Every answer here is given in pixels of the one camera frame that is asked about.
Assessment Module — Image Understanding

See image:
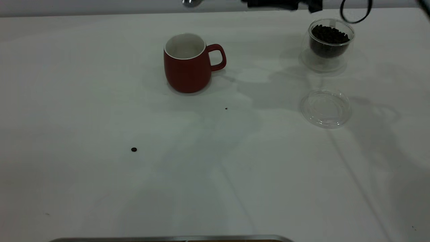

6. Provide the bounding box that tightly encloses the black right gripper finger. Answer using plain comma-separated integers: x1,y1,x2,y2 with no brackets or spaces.
242,0,299,10

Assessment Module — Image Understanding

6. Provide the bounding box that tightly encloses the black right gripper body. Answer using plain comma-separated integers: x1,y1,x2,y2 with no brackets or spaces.
304,0,323,13

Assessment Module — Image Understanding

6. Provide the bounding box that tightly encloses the red ceramic mug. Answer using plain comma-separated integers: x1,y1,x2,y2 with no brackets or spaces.
163,33,227,94

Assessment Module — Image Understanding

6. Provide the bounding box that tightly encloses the coffee beans pile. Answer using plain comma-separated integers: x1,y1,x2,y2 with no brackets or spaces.
310,25,351,58

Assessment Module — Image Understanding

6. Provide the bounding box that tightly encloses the clear glass dish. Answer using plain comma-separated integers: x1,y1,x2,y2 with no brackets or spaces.
301,88,352,128

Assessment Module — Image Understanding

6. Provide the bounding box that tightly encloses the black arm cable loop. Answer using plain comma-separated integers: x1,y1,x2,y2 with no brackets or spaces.
340,0,373,24

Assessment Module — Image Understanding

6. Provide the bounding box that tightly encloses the clear double-wall glass cup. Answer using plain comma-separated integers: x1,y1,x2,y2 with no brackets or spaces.
300,18,355,73

